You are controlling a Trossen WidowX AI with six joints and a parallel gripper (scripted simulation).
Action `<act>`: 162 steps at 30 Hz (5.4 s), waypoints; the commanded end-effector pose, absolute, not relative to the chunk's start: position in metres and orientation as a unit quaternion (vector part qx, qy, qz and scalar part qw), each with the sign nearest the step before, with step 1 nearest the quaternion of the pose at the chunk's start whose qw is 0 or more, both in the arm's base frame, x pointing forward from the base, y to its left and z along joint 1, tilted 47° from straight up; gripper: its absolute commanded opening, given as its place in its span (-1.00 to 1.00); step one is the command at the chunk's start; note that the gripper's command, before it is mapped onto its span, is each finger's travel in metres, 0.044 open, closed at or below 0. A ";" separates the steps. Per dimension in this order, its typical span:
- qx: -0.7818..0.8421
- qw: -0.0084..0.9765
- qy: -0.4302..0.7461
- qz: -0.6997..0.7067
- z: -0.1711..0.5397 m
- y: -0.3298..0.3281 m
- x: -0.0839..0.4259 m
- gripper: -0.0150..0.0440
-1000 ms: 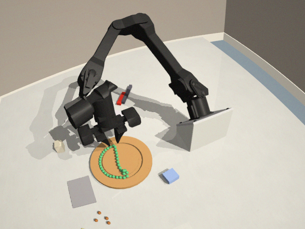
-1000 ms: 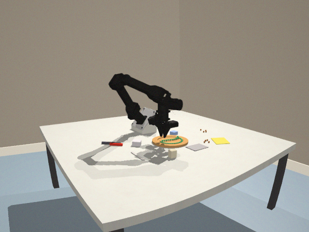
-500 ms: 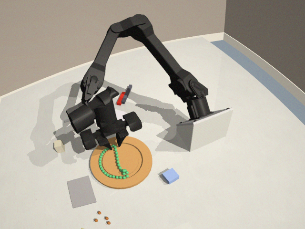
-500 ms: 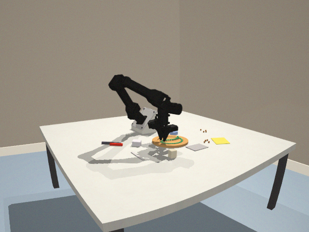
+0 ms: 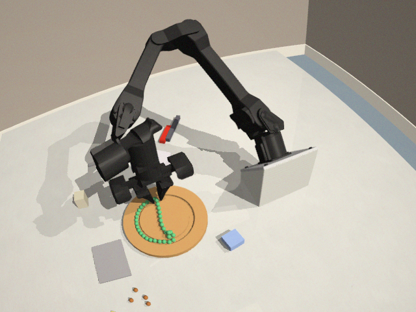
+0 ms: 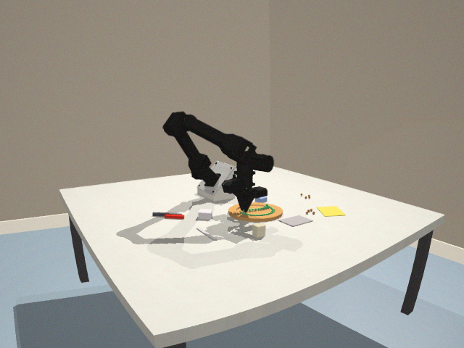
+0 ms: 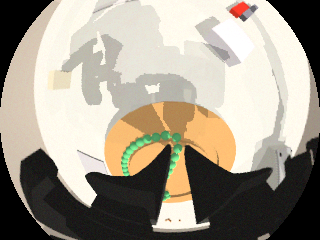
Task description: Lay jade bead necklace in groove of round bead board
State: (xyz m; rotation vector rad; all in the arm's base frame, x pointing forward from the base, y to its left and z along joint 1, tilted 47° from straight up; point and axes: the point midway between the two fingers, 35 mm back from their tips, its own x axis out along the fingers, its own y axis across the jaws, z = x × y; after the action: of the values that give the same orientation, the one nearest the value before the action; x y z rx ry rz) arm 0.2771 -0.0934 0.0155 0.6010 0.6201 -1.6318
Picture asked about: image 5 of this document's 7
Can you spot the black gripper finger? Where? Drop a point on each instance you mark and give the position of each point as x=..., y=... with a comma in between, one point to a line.
x=146, y=196
x=163, y=187

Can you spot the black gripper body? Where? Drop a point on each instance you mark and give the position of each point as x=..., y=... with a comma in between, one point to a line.
x=149, y=173

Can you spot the light blue block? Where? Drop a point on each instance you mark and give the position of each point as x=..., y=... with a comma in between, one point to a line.
x=232, y=239

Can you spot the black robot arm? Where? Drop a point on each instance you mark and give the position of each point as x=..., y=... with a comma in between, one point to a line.
x=250, y=114

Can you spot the orange round board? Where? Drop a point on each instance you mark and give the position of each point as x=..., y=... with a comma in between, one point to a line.
x=183, y=212

